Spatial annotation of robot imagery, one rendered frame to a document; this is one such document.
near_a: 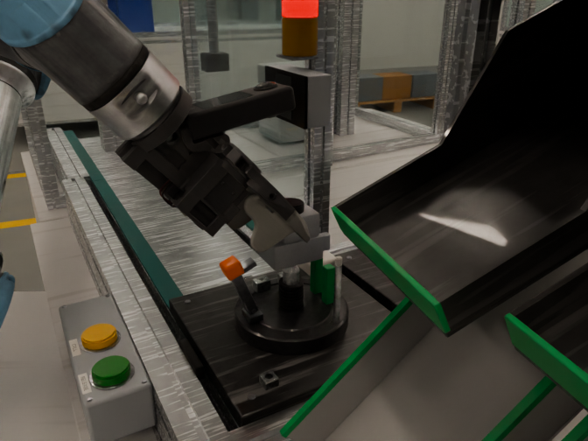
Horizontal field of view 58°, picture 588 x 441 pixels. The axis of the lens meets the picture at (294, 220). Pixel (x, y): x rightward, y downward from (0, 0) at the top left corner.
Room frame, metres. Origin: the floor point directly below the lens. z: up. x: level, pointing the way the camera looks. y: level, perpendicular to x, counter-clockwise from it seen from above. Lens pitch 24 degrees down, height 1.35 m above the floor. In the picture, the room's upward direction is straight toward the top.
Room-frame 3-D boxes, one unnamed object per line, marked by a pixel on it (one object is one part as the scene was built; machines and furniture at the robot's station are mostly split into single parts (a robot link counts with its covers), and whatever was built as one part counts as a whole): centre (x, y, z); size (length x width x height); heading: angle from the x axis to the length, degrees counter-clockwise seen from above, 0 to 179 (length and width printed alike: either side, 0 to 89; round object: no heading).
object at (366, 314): (0.55, 0.00, 0.96); 0.24 x 0.24 x 0.02; 29
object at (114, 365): (0.46, 0.20, 0.96); 0.04 x 0.04 x 0.02
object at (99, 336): (0.52, 0.23, 0.96); 0.04 x 0.04 x 0.02
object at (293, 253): (0.55, -0.01, 1.09); 0.08 x 0.04 x 0.07; 119
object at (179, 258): (0.82, 0.13, 0.91); 0.84 x 0.28 x 0.10; 29
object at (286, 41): (0.77, -0.01, 1.28); 0.05 x 0.05 x 0.05
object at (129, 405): (0.52, 0.23, 0.93); 0.21 x 0.07 x 0.06; 29
